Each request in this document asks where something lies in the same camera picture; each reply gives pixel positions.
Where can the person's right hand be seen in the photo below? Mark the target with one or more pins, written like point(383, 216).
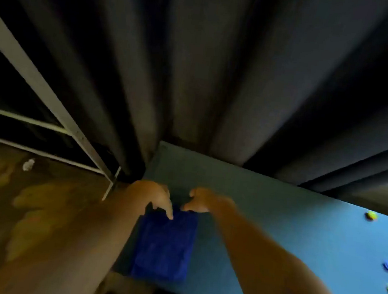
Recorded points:
point(209, 201)

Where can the person's left hand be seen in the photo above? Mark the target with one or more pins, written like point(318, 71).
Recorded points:
point(152, 192)

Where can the person's right fingers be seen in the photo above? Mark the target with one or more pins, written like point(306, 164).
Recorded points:
point(192, 201)

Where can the person's left fingers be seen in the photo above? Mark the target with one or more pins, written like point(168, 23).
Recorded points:
point(165, 206)

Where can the dark blue cloth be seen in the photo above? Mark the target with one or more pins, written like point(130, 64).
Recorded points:
point(165, 248)

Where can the person's right forearm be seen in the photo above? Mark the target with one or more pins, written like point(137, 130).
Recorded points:
point(271, 272)

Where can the person's left forearm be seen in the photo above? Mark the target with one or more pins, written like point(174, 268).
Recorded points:
point(78, 243)

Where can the dark grey curtain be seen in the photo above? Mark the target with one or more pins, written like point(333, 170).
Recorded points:
point(201, 67)

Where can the white paper scrap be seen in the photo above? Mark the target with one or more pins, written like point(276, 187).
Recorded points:
point(28, 164)

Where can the white metal rack frame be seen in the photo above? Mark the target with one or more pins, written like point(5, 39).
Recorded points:
point(39, 84)

